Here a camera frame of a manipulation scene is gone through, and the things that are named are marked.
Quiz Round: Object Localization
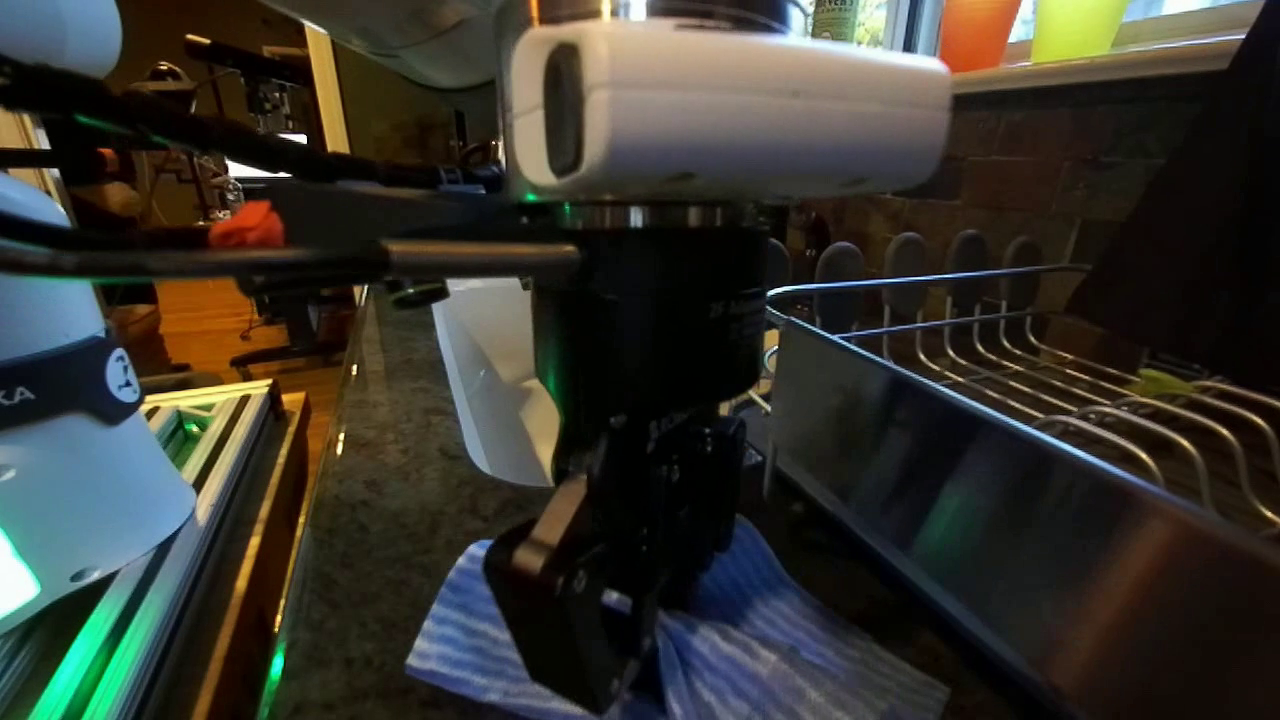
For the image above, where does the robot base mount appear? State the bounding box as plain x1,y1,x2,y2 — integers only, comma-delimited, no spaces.
0,382,314,720

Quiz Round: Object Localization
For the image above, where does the blue striped cloth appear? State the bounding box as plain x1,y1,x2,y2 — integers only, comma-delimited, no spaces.
406,521,948,720

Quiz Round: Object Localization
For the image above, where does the stainless steel dish rack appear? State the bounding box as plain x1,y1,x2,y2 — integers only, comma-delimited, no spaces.
767,234,1280,720

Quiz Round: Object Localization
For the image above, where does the white ceramic sink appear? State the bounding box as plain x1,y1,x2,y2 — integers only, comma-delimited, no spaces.
434,278,561,487

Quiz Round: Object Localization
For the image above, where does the green cup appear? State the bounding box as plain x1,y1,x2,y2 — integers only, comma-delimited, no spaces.
1032,0,1129,65

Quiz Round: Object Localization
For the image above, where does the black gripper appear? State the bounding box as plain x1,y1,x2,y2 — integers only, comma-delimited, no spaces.
484,407,749,711

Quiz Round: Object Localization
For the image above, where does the orange cup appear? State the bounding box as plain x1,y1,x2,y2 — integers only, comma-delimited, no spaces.
940,0,1020,71

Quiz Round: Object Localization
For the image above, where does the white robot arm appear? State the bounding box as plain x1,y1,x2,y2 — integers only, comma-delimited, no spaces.
0,0,951,711

